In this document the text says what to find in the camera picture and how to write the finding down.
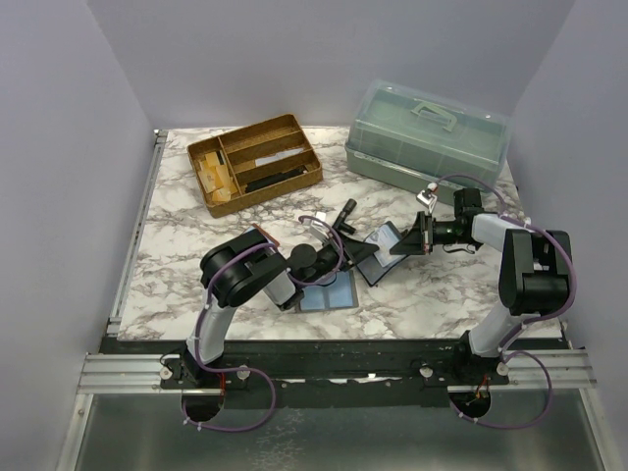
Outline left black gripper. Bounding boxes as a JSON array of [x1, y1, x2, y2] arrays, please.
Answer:
[[300, 229, 378, 289]]

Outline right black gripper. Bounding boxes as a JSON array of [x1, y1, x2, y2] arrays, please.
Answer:
[[391, 212, 478, 256]]

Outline white card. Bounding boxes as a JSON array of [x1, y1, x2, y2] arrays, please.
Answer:
[[374, 247, 405, 268], [255, 147, 304, 167]]

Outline grey card holder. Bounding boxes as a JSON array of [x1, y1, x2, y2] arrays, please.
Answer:
[[297, 271, 359, 313]]

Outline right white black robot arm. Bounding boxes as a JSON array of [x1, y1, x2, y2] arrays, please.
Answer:
[[390, 188, 575, 385]]

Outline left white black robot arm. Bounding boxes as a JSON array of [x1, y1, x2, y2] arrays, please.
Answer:
[[183, 229, 379, 388]]

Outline brown blue open card holder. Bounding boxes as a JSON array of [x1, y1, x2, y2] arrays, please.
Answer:
[[250, 224, 280, 248]]

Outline white card in tray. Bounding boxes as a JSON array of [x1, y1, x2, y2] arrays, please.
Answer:
[[255, 147, 304, 167]]

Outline black T-shaped tool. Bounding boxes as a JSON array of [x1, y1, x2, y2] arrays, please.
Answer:
[[333, 198, 357, 236]]

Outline black item in tray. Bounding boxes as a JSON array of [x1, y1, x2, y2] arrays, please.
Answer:
[[245, 166, 307, 193]]

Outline green clear-lid storage box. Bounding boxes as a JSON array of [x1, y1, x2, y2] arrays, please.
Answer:
[[345, 80, 511, 202]]

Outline brown woven organizer tray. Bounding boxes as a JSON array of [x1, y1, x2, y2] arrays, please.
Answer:
[[187, 114, 323, 218]]

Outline yellow packets in tray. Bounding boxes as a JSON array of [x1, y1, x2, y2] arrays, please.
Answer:
[[197, 151, 236, 203]]

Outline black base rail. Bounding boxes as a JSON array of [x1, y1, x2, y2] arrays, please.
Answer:
[[99, 338, 508, 414]]

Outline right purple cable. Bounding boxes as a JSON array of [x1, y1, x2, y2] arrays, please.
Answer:
[[426, 175, 575, 428]]

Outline aluminium side rail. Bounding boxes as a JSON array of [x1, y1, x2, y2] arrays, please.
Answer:
[[105, 130, 169, 337]]

